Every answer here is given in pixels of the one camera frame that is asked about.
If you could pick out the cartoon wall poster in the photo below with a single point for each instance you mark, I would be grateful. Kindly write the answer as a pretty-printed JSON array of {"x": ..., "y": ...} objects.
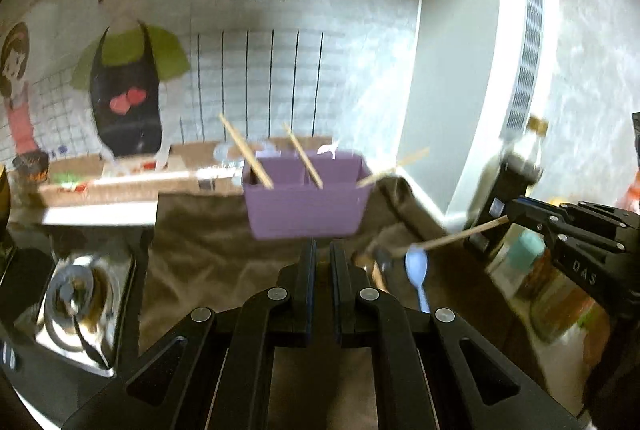
[{"x": 225, "y": 35}]

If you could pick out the purple utensil holder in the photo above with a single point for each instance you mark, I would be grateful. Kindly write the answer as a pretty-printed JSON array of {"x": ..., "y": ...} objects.
[{"x": 305, "y": 210}]

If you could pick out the orange bottle in plastic wrap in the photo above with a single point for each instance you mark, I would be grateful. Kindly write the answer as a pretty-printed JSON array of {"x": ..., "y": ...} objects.
[{"x": 630, "y": 195}]

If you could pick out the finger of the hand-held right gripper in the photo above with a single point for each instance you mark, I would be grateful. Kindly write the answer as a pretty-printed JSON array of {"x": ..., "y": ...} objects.
[
  {"x": 575, "y": 246},
  {"x": 550, "y": 212}
]

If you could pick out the gas stove burner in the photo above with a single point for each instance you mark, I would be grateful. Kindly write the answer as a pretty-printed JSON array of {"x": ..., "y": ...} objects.
[{"x": 75, "y": 310}]

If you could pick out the clear plastic container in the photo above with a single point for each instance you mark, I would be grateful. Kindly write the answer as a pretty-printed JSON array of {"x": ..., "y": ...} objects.
[{"x": 230, "y": 154}]

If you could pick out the dark soy sauce bottle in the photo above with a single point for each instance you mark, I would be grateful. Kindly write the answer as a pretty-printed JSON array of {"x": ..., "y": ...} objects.
[{"x": 520, "y": 160}]

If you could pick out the light blue plastic spoon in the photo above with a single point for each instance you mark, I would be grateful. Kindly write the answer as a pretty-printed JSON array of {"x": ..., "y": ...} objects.
[{"x": 416, "y": 267}]

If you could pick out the wooden spoon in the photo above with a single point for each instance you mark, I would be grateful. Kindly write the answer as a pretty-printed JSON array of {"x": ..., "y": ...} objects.
[{"x": 364, "y": 265}]

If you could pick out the shaker with mint lid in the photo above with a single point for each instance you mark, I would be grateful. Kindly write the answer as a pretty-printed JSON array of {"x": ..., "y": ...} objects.
[{"x": 520, "y": 260}]

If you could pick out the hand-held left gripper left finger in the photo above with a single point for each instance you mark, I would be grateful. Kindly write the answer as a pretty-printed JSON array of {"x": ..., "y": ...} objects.
[{"x": 305, "y": 282}]

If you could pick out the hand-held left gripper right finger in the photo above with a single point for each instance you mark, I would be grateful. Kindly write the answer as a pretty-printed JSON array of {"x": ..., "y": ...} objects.
[{"x": 342, "y": 282}]

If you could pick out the brown cloth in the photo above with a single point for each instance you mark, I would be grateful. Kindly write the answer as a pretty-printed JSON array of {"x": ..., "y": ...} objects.
[{"x": 200, "y": 250}]

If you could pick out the white vented column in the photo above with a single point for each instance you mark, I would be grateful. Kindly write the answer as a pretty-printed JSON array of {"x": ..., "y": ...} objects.
[{"x": 475, "y": 60}]

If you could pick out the wooden chopstick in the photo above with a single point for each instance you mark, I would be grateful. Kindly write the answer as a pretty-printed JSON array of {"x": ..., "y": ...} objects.
[
  {"x": 302, "y": 155},
  {"x": 450, "y": 237},
  {"x": 245, "y": 150},
  {"x": 395, "y": 168}
]

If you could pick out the black spoon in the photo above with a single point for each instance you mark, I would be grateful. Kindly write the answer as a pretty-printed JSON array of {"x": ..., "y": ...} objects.
[{"x": 385, "y": 262}]

